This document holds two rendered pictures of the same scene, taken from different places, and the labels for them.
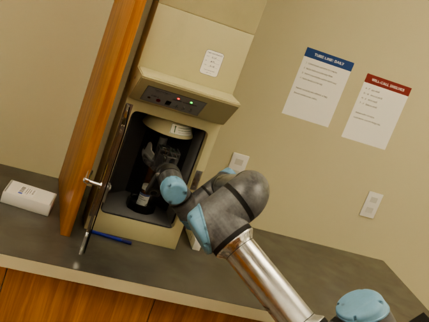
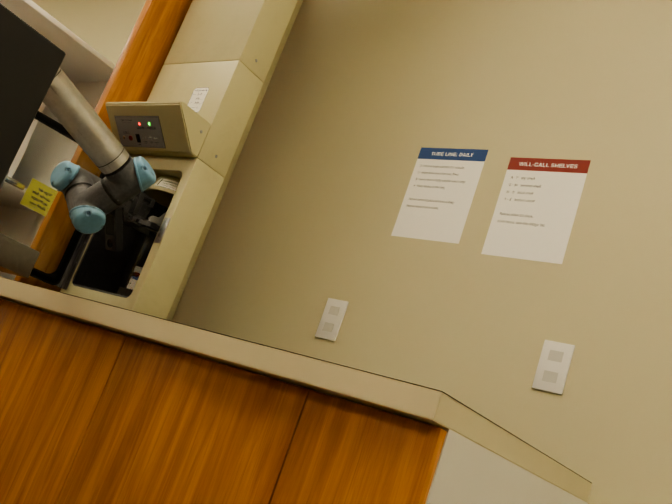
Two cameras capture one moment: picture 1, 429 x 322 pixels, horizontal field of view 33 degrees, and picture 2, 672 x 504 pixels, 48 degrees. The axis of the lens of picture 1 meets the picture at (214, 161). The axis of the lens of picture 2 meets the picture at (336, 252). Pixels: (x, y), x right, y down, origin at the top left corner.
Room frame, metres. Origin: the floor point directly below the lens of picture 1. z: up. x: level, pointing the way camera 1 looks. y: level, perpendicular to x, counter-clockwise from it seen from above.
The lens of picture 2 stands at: (1.65, -1.80, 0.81)
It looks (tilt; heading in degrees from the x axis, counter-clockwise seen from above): 15 degrees up; 58
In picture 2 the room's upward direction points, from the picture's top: 20 degrees clockwise
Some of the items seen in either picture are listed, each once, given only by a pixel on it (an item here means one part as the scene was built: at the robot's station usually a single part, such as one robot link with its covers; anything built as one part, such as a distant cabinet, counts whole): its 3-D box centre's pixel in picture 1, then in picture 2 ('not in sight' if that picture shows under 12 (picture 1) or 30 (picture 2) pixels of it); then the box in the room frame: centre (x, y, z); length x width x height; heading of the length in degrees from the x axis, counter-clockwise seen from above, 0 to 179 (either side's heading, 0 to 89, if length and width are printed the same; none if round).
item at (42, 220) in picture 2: (105, 176); (37, 195); (2.03, 0.29, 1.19); 0.30 x 0.01 x 0.40; 9
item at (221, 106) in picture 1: (184, 99); (150, 128); (2.20, 0.15, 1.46); 0.32 x 0.12 x 0.10; 108
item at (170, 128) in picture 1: (170, 121); (178, 194); (2.35, 0.18, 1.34); 0.18 x 0.18 x 0.05
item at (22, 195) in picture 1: (29, 197); not in sight; (2.23, 0.53, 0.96); 0.16 x 0.12 x 0.04; 98
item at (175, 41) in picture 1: (161, 122); (177, 204); (2.37, 0.21, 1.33); 0.32 x 0.25 x 0.77; 108
